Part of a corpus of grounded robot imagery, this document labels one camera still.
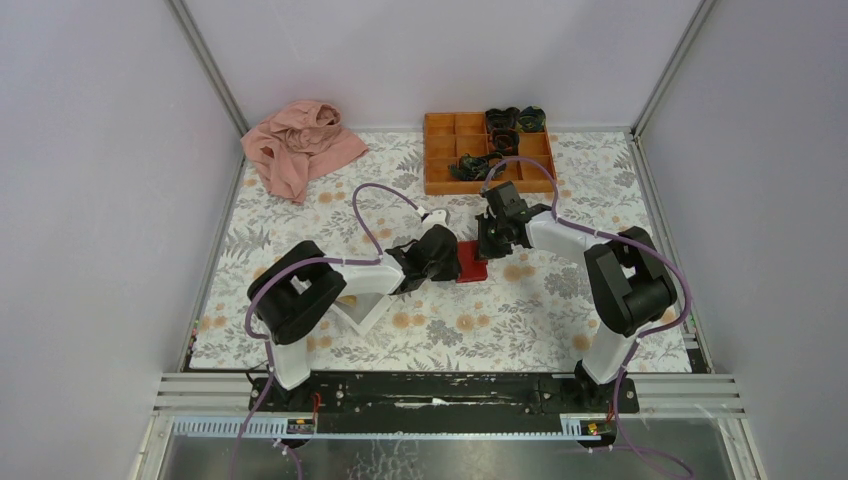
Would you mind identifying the camouflage rolled belt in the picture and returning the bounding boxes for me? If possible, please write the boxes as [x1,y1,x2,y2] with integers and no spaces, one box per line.
[447,152,506,182]

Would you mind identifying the green rolled belt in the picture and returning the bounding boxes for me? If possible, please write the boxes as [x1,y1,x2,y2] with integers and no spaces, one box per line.
[516,106,547,133]

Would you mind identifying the orange compartment tray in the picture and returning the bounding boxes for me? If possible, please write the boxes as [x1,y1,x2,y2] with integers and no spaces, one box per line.
[423,112,557,195]

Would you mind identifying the loose gold card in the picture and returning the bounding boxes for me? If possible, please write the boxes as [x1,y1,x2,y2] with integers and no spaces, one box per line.
[338,295,358,307]

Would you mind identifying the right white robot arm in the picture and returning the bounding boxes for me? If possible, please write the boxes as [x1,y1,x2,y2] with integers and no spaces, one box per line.
[476,182,678,412]

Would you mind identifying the white plastic card box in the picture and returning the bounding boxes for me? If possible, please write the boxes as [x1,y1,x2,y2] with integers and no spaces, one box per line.
[330,293,394,336]

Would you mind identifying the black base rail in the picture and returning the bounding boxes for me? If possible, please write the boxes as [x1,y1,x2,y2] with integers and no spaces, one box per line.
[248,371,640,434]

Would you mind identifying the pink crumpled cloth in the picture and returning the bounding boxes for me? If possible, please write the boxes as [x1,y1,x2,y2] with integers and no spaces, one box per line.
[241,100,368,204]

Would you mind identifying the dark rolled belt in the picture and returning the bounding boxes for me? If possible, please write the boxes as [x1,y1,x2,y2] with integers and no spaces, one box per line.
[489,128,520,156]

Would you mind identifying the black rolled belt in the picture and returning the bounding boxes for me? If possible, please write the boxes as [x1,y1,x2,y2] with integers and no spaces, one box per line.
[484,107,521,133]

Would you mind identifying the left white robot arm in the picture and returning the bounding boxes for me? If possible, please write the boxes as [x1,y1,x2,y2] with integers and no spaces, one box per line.
[246,225,461,411]

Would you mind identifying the red card holder wallet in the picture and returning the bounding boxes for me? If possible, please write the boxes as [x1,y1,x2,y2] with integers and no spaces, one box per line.
[456,240,488,283]

